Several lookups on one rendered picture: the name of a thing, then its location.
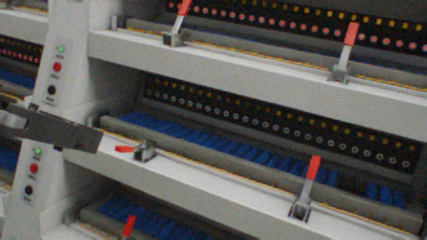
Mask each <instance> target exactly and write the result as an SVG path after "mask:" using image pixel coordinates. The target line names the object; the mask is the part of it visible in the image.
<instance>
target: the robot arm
mask: <svg viewBox="0 0 427 240"><path fill-rule="evenodd" d="M39 107H40V106H39V105H35V104H33V103H32V102H30V104H29V107H28V108H25V107H22V105H19V104H18V103H17V99H14V98H12V97H8V96H7V95H5V94H1V93H0V134H2V136H4V137H19V138H24V139H30V140H33V141H36V142H43V143H46V144H49V145H54V146H53V147H52V149H53V150H57V151H59V152H62V151H63V148H65V149H67V150H80V151H83V152H89V153H91V154H97V151H98V148H99V145H100V143H101V141H102V137H103V135H104V132H102V131H100V130H95V129H93V128H91V127H87V126H84V125H81V124H79V123H77V122H72V121H71V120H69V119H65V118H62V117H59V116H57V115H55V114H50V113H48V112H46V111H42V110H39V111H38V108H39Z"/></svg>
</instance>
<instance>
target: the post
mask: <svg viewBox="0 0 427 240"><path fill-rule="evenodd" d="M89 1H93V2H106V3H131V4H144V5H152V22H155V19H156V18H157V16H158V11H159V8H160V5H161V0H83V1H79V0H54V7H53V10H52V13H51V21H50V24H49V30H48V33H47V39H46V43H45V46H44V51H43V54H42V57H41V64H40V67H39V70H38V76H37V79H36V85H35V88H34V92H33V97H32V100H31V102H32V103H33V104H35V105H39V106H40V107H39V108H38V111H39V110H42V111H46V112H48V113H50V114H55V115H57V116H59V117H62V110H67V109H69V108H72V107H77V106H79V105H82V104H87V103H89V102H93V101H95V100H98V99H102V98H105V97H107V96H112V95H115V94H117V93H121V92H124V91H129V90H131V91H132V93H131V105H130V111H132V112H133V107H134V106H135V103H136V100H137V94H138V92H139V86H140V84H141V81H142V75H143V72H144V71H143V70H140V69H138V68H132V67H129V66H123V65H120V64H117V63H113V62H110V61H105V60H102V59H99V58H93V57H90V56H88V13H89ZM56 36H59V37H62V38H66V39H71V40H72V47H71V55H70V58H69V61H68V66H67V69H66V73H65V79H64V82H63V88H62V90H61V93H60V99H59V102H58V106H56V105H53V104H51V103H48V102H44V101H42V98H43V92H44V89H45V87H46V80H47V77H48V71H49V68H50V65H51V57H52V54H53V48H54V44H55V42H56ZM31 144H32V140H30V139H23V142H22V149H21V151H20V154H19V160H18V164H17V170H16V173H15V175H14V182H13V184H12V191H11V195H10V202H9V205H8V211H7V214H6V221H5V224H4V227H3V233H2V235H1V240H10V237H11V235H12V234H13V235H14V236H17V237H18V238H20V239H22V240H40V227H39V214H40V213H42V212H43V211H45V210H48V209H49V208H51V207H53V206H54V205H56V204H58V203H59V202H61V201H63V200H65V199H66V198H68V197H70V196H71V195H73V194H75V193H76V192H79V191H80V190H82V189H84V188H85V187H87V186H89V185H90V184H92V183H94V182H95V181H96V180H99V179H100V178H102V177H104V176H105V175H103V174H101V173H99V172H96V171H94V170H90V169H88V168H85V167H82V166H81V165H77V164H76V163H73V162H71V161H70V160H66V159H64V158H63V151H62V152H59V151H57V150H53V149H52V147H53V146H54V145H49V146H48V152H47V155H46V162H45V165H44V167H43V173H42V176H41V182H40V185H39V191H38V194H37V197H36V203H35V206H32V205H31V204H28V203H27V202H24V201H22V200H21V199H20V194H21V191H22V185H23V182H24V176H25V173H26V170H27V164H28V162H29V155H30V152H31Z"/></svg>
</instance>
